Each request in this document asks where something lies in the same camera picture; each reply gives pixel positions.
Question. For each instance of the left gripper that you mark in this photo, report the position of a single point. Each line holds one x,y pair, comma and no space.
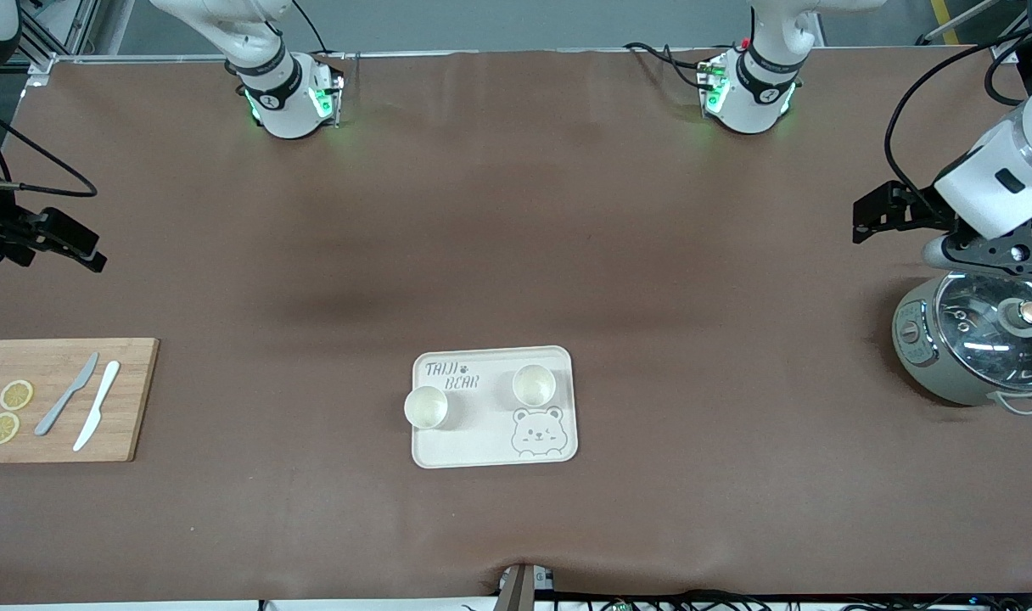
925,209

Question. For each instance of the white cup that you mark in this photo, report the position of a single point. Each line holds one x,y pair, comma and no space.
534,386
425,407

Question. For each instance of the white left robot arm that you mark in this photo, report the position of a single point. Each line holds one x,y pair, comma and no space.
758,93

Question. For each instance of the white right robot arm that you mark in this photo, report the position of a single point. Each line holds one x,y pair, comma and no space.
283,102

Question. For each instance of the beige bear print tray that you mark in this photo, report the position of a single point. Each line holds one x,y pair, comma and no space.
482,441

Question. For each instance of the lemon slice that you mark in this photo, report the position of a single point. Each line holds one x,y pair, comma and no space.
16,395
2,428

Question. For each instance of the grey-green cooking pot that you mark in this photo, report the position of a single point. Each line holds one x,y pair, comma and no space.
915,356

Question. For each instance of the glass pot lid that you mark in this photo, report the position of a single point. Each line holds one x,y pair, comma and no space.
974,339

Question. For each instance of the grey plastic knife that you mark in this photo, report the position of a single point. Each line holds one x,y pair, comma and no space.
66,397

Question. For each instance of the white plastic knife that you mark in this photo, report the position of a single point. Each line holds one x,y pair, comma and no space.
99,399

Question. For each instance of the bamboo cutting board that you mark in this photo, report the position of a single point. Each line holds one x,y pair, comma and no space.
134,407

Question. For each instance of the aluminium frame corner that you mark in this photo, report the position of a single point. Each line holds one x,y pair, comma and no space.
83,25

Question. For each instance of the grey metal bracket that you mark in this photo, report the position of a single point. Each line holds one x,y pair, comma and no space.
520,590

